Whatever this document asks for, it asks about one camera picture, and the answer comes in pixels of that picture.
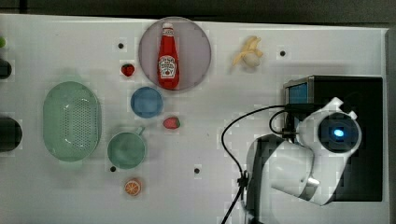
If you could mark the toy strawberry with leaves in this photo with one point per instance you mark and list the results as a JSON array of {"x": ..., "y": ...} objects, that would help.
[{"x": 171, "y": 123}]

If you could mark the green mug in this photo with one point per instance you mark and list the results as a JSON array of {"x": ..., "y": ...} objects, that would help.
[{"x": 127, "y": 150}]

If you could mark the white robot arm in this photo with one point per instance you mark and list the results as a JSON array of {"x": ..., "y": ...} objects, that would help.
[{"x": 309, "y": 168}]

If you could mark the small red toy strawberry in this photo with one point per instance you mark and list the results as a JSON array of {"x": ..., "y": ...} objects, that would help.
[{"x": 127, "y": 69}]

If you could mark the blue bowl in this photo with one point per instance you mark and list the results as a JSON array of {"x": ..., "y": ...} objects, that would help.
[{"x": 147, "y": 102}]

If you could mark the black cylinder cup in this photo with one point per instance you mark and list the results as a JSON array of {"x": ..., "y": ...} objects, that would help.
[{"x": 10, "y": 134}]

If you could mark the peeled toy banana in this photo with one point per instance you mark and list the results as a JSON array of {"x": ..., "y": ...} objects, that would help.
[{"x": 249, "y": 53}]

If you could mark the grey round plate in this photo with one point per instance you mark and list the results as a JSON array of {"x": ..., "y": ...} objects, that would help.
[{"x": 193, "y": 49}]

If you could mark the green cylinder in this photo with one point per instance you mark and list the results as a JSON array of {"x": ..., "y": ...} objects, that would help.
[{"x": 3, "y": 42}]

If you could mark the red ketchup bottle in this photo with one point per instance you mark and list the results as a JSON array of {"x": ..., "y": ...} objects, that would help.
[{"x": 167, "y": 65}]

